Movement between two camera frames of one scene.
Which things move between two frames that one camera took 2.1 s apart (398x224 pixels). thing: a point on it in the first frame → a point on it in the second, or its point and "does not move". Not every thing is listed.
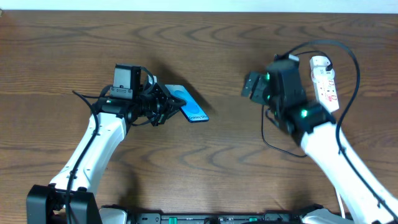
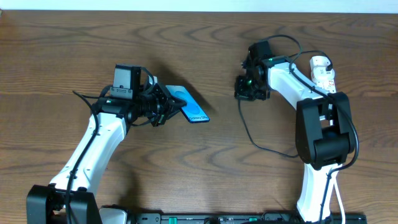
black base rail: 277,218 does not move
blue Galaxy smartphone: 191,111 does not move
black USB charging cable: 329,67 → 329,68
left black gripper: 160,104 does not move
